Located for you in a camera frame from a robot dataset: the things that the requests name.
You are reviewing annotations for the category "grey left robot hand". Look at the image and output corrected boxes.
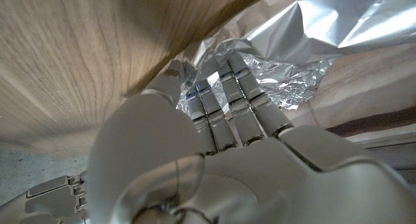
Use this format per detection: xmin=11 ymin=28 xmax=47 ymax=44
xmin=86 ymin=50 xmax=416 ymax=224

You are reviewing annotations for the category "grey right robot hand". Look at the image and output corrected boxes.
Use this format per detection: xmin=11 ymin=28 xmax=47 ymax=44
xmin=0 ymin=171 xmax=89 ymax=224

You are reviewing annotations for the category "aluminum foil sheet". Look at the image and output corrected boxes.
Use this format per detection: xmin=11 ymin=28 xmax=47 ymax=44
xmin=177 ymin=0 xmax=416 ymax=116

